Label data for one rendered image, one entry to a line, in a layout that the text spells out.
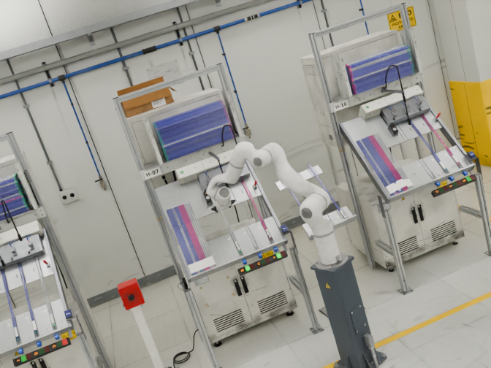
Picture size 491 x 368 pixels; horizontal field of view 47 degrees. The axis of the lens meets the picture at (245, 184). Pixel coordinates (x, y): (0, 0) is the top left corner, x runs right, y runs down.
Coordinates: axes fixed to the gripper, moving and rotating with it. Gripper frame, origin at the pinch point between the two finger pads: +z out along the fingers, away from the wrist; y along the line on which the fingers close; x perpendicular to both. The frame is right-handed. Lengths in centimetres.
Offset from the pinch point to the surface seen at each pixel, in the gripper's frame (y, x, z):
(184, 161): 10.7, -44.0, 10.7
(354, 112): -127, -43, 30
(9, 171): 122, -78, 8
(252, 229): -13.7, 18.8, 7.7
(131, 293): 74, 27, 15
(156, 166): 30, -46, 6
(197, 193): 10.3, -20.0, 14.6
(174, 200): 26.3, -21.3, 14.9
